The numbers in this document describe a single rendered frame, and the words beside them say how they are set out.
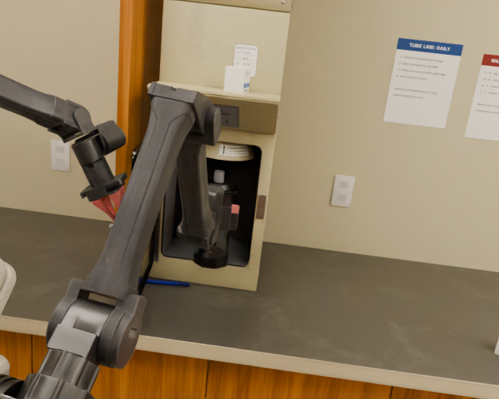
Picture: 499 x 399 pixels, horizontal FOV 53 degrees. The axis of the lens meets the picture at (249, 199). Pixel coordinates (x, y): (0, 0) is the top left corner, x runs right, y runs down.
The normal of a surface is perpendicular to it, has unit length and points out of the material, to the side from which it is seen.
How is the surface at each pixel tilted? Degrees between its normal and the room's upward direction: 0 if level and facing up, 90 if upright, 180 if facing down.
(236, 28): 90
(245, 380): 90
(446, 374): 0
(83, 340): 37
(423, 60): 90
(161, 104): 55
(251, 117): 135
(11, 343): 90
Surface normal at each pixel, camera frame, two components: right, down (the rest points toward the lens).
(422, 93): -0.08, 0.29
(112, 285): -0.05, -0.32
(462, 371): 0.11, -0.95
